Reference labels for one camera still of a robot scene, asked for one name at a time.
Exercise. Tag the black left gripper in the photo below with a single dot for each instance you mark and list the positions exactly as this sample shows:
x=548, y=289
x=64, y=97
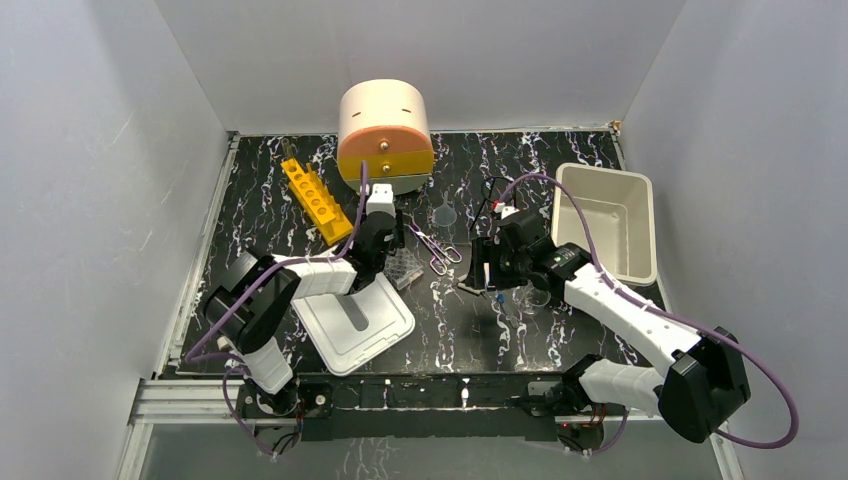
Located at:
x=390, y=237

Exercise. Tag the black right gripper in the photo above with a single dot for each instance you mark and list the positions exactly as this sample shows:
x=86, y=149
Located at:
x=485, y=250

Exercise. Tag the blue capped vial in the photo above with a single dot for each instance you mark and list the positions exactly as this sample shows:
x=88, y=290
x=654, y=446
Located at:
x=500, y=300

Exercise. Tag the clear plastic tube rack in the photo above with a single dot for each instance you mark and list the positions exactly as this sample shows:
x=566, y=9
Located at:
x=402, y=269

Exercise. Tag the yellow test tube rack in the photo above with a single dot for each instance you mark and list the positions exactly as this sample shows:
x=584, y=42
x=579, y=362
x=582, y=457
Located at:
x=320, y=205

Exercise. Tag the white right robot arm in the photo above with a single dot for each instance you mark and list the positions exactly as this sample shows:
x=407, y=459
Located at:
x=692, y=381

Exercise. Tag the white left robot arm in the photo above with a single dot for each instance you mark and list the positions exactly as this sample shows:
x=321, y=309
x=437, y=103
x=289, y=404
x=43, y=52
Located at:
x=251, y=299

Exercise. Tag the white clay pipe triangle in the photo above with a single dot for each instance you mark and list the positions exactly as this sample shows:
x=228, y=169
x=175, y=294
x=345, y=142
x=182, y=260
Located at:
x=460, y=284

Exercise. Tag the clear glass dish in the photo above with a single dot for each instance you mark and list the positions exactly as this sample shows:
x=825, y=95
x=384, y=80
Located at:
x=531, y=300

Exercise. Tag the clear plastic funnel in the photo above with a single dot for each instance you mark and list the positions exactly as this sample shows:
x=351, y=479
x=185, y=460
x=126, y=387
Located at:
x=445, y=215

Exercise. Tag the white bin lid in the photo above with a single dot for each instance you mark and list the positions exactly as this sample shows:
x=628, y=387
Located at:
x=349, y=331

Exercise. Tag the round white drawer cabinet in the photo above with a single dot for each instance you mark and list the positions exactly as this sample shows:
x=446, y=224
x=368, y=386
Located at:
x=383, y=122

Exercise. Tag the white plastic bin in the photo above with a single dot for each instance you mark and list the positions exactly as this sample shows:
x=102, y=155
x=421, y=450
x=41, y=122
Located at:
x=619, y=209

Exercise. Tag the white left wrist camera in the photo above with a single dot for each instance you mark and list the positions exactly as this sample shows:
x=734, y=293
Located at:
x=380, y=199

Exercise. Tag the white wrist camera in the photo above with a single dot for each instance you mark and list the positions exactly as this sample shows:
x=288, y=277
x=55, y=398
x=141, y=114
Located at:
x=380, y=199
x=507, y=210

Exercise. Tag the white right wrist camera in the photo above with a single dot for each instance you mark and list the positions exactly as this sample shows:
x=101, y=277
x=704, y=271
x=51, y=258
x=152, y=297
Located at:
x=507, y=210

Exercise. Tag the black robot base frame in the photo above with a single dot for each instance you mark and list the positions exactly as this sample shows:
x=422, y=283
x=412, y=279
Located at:
x=534, y=407

